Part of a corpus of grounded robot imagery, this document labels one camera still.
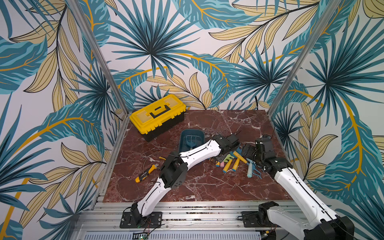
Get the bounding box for green rake yellow handle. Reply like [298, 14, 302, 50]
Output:
[223, 153, 235, 173]

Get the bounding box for yellow handled pliers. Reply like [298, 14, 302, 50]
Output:
[135, 157, 166, 183]

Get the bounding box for yellow black toolbox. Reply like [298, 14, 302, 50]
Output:
[130, 94, 187, 142]

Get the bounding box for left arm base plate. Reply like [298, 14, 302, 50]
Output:
[120, 212, 163, 230]

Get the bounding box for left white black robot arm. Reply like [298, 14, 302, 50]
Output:
[131, 134, 240, 220]

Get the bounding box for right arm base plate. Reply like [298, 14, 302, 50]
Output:
[237, 211, 280, 229]

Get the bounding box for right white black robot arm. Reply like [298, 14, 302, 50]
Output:
[241, 135, 355, 240]

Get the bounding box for teal plastic storage box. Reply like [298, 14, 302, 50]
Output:
[179, 129, 205, 153]

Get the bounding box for teal fork yellow handle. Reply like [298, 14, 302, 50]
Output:
[233, 151, 248, 164]

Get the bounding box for aluminium rail frame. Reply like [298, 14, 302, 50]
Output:
[70, 200, 335, 240]

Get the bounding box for teal fork white handle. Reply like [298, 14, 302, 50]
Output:
[247, 159, 262, 179]

